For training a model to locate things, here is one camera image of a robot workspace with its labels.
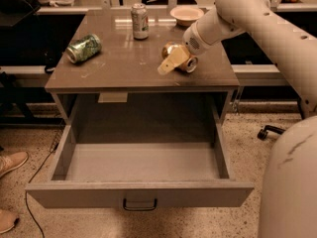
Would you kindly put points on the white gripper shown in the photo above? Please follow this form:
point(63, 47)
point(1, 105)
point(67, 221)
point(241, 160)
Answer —
point(192, 42)

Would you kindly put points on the crushed orange soda can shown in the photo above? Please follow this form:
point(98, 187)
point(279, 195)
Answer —
point(190, 65)

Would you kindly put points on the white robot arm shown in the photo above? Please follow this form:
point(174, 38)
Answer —
point(289, 196)

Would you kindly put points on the upright white green soda can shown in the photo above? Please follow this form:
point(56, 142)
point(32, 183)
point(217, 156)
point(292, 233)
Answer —
point(140, 22)

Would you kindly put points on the grey cabinet with counter top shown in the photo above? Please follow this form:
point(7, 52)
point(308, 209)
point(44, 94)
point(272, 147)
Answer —
point(176, 107)

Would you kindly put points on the white paper label under counter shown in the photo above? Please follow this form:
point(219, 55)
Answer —
point(113, 97)

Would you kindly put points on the green soda can lying down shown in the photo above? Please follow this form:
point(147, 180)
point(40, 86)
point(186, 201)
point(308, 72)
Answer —
point(84, 49)

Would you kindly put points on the open grey top drawer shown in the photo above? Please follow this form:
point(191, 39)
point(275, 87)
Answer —
point(177, 174)

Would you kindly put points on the white bowl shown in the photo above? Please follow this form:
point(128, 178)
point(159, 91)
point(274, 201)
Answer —
point(186, 15)

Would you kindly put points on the black office chair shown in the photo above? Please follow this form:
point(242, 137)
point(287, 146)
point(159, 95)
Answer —
point(268, 128)

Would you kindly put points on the tan shoe upper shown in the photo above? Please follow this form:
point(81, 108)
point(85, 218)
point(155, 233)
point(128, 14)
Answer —
point(12, 162)

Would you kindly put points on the tan shoe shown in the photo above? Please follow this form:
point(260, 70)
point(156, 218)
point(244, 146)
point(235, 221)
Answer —
point(8, 220)
point(12, 162)

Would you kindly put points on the tan shoe lower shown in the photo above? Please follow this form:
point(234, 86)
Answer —
point(8, 220)

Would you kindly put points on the black drawer handle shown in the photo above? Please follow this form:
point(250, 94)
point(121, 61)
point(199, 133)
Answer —
point(140, 205)

